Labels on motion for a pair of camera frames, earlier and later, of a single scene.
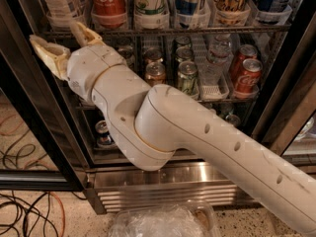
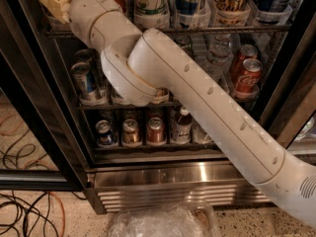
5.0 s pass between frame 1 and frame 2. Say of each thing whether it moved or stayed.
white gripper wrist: moved
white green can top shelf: stayed
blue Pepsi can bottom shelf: stayed
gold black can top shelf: stayed
